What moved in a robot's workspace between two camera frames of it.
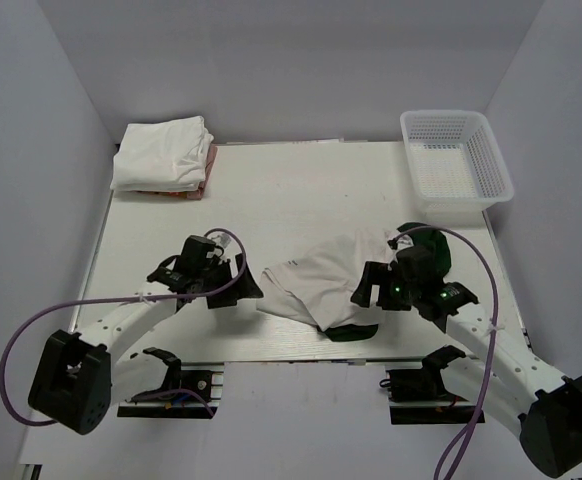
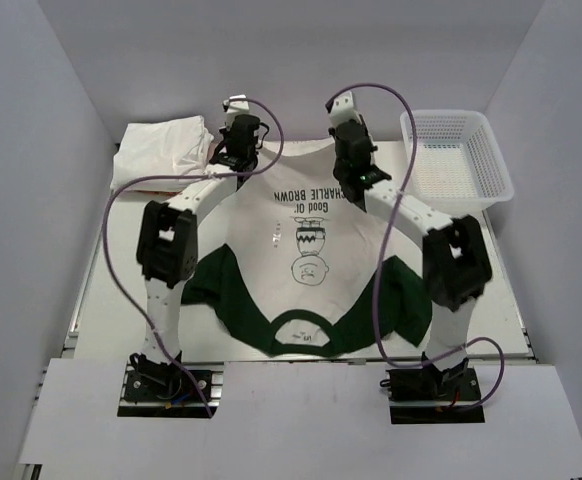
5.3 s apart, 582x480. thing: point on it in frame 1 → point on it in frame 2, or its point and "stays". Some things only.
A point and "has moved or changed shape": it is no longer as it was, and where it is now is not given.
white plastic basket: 455,161 stays
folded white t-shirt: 164,155 stays
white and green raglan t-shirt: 318,287 has moved or changed shape
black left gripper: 223,282 → 243,133
